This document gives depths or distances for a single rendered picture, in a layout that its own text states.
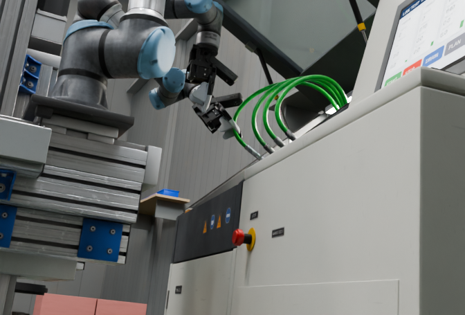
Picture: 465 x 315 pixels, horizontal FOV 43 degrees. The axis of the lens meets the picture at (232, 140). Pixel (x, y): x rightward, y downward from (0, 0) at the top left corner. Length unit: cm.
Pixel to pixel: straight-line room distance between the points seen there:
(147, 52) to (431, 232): 79
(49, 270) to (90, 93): 41
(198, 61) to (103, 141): 58
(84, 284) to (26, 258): 992
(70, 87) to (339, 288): 76
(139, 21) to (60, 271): 59
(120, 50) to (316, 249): 65
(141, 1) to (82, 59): 19
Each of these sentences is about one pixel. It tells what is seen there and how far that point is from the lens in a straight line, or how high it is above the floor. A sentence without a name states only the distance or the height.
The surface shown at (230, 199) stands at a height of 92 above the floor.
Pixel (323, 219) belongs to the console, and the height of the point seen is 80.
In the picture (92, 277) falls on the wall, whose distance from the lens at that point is 1135.
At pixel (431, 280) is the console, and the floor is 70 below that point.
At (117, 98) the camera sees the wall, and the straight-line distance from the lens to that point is 1200.
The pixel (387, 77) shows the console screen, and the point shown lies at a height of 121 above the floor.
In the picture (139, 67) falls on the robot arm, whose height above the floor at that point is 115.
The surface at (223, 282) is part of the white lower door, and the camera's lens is 145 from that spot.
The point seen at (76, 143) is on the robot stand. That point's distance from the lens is 132.
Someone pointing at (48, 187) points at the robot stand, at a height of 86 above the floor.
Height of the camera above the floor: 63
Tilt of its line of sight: 17 degrees up
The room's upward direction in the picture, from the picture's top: 6 degrees clockwise
